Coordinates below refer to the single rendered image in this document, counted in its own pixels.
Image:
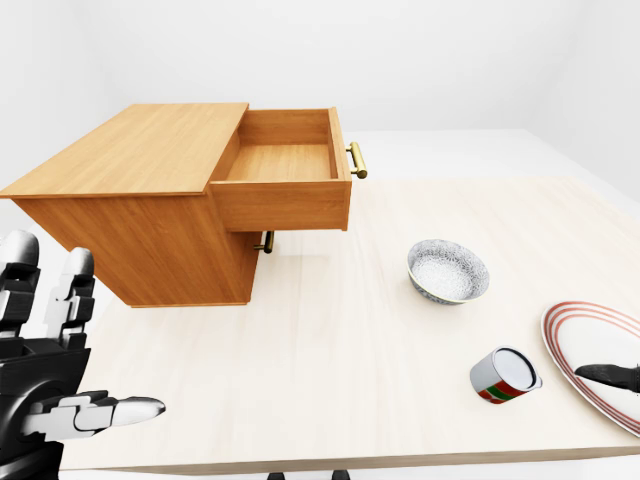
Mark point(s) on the wooden cabinet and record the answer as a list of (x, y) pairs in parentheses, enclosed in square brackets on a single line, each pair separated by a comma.
[(125, 165)]

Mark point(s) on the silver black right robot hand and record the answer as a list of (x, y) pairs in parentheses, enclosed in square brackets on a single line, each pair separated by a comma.
[(612, 375)]

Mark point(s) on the open wooden drawer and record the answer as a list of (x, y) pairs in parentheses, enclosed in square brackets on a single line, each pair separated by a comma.
[(280, 205)]

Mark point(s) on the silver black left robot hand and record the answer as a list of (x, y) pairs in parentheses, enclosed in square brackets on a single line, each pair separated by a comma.
[(45, 380)]

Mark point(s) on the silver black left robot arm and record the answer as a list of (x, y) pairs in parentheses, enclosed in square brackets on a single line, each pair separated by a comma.
[(25, 462)]

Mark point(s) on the small dark shape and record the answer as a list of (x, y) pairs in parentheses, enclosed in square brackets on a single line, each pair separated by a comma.
[(341, 475), (276, 476)]

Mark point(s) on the white plate with red rings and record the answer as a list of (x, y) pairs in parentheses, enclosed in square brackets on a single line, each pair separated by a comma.
[(590, 340)]

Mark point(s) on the white tin with red-green print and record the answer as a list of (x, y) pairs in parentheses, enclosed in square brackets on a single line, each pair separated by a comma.
[(502, 377)]

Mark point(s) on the patterned blue white bowl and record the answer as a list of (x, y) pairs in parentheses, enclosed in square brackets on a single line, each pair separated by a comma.
[(446, 272)]

